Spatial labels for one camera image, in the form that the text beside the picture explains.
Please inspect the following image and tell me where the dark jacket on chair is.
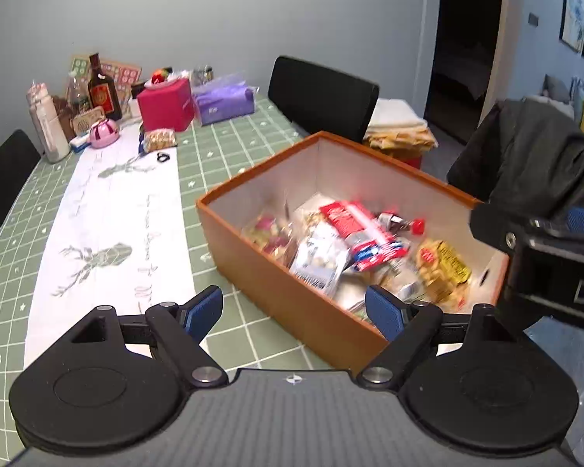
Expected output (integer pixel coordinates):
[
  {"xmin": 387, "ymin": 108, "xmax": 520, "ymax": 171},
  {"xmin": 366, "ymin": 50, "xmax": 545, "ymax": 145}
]
[{"xmin": 447, "ymin": 99, "xmax": 584, "ymax": 221}]

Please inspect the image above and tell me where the mixed veggie chips clear bag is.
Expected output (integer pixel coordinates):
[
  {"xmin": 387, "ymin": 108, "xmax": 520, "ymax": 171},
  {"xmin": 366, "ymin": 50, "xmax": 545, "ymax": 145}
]
[{"xmin": 241, "ymin": 211, "xmax": 296, "ymax": 267}]

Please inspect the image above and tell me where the black chair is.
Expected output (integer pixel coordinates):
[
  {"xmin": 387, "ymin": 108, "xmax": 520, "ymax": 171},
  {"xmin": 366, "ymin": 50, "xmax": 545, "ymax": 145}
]
[
  {"xmin": 0, "ymin": 130, "xmax": 40, "ymax": 229},
  {"xmin": 268, "ymin": 56, "xmax": 380, "ymax": 144}
]

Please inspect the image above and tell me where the black chair left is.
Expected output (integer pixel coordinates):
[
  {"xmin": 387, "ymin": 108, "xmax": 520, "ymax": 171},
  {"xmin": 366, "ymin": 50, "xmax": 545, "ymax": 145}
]
[{"xmin": 0, "ymin": 130, "xmax": 40, "ymax": 229}]

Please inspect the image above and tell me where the green grid tablecloth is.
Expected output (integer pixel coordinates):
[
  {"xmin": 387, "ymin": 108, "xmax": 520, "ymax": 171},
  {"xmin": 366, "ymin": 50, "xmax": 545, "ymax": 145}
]
[{"xmin": 0, "ymin": 91, "xmax": 342, "ymax": 467}]

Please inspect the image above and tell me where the folded towels stack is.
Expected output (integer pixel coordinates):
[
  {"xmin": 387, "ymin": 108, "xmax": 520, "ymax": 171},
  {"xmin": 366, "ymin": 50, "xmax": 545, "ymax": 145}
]
[{"xmin": 363, "ymin": 98, "xmax": 439, "ymax": 170}]

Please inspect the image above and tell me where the white long snack sachet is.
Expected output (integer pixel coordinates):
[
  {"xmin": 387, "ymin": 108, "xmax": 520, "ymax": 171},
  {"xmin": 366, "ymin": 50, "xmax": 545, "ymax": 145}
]
[{"xmin": 334, "ymin": 258, "xmax": 425, "ymax": 312}]

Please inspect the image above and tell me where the magenta tissue box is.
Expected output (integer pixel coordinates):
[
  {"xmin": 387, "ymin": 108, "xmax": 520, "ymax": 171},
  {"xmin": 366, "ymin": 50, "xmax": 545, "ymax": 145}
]
[{"xmin": 137, "ymin": 78, "xmax": 195, "ymax": 133}]

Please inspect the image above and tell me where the orange cardboard box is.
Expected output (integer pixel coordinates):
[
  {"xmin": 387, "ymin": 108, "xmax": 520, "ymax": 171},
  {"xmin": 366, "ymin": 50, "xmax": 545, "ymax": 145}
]
[{"xmin": 197, "ymin": 133, "xmax": 507, "ymax": 372}]

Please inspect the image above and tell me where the beige small radio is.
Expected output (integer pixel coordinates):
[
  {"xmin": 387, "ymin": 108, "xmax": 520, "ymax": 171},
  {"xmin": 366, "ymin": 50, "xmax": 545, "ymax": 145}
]
[{"xmin": 71, "ymin": 107, "xmax": 105, "ymax": 135}]

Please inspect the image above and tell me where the black chair far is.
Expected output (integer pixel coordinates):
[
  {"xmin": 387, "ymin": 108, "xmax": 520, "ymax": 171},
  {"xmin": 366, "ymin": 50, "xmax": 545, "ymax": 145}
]
[{"xmin": 268, "ymin": 56, "xmax": 380, "ymax": 144}]

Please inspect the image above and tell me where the colourful dotted game board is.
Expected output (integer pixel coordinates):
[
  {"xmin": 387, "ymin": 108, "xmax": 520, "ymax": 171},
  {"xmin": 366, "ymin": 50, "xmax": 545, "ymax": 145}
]
[{"xmin": 68, "ymin": 55, "xmax": 142, "ymax": 104}]

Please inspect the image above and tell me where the yellow corn snack bag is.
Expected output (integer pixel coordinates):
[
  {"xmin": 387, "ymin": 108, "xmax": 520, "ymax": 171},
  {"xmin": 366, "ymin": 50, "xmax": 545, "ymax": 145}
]
[{"xmin": 415, "ymin": 239, "xmax": 471, "ymax": 313}]

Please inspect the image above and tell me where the white pink tumbler bottle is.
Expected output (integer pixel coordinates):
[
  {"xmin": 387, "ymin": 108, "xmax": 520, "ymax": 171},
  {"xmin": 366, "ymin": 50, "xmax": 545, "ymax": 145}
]
[{"xmin": 27, "ymin": 81, "xmax": 70, "ymax": 163}]

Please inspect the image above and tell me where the nut snack bag far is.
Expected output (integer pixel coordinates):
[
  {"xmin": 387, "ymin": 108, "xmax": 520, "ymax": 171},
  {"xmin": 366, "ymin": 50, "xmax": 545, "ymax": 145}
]
[{"xmin": 140, "ymin": 129, "xmax": 177, "ymax": 154}]

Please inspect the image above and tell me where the pink round lidded container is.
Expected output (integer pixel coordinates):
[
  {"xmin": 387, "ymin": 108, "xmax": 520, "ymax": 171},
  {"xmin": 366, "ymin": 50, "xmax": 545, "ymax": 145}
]
[{"xmin": 89, "ymin": 118, "xmax": 120, "ymax": 149}]

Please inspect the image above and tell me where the brown glass liquor bottle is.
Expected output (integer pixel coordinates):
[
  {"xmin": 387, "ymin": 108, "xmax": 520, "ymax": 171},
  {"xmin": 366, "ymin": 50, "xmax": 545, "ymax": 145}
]
[{"xmin": 88, "ymin": 53, "xmax": 122, "ymax": 121}]

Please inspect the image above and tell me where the red long snack sachet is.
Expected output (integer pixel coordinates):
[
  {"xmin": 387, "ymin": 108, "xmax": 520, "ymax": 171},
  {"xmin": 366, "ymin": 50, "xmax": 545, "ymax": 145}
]
[{"xmin": 318, "ymin": 200, "xmax": 409, "ymax": 272}]

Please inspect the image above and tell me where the red-capped bottle of dark balls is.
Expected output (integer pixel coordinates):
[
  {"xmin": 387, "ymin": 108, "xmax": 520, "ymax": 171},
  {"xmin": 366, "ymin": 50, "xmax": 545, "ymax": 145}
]
[{"xmin": 378, "ymin": 212, "xmax": 425, "ymax": 235}]

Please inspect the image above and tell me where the clear plastic bottle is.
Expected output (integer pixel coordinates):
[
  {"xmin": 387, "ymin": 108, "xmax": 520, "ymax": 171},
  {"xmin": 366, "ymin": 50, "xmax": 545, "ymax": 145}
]
[{"xmin": 68, "ymin": 70, "xmax": 91, "ymax": 115}]

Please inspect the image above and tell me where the framed wall picture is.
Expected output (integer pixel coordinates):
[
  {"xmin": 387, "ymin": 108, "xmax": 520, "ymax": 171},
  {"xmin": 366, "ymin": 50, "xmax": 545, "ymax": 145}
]
[{"xmin": 559, "ymin": 0, "xmax": 584, "ymax": 53}]

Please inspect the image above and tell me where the purple tissue pack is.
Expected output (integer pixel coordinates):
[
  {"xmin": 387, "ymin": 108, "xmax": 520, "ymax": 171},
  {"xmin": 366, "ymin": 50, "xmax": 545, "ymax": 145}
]
[{"xmin": 192, "ymin": 74, "xmax": 256, "ymax": 126}]

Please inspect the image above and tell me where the white hawthorn balls packet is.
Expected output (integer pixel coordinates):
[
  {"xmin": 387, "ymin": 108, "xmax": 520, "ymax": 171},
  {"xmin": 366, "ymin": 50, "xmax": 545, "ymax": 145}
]
[{"xmin": 290, "ymin": 221, "xmax": 349, "ymax": 297}]

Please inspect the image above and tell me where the white deer table runner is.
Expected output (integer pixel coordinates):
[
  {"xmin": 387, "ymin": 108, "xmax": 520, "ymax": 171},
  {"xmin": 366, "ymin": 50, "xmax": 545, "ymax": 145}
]
[{"xmin": 24, "ymin": 123, "xmax": 196, "ymax": 365}]

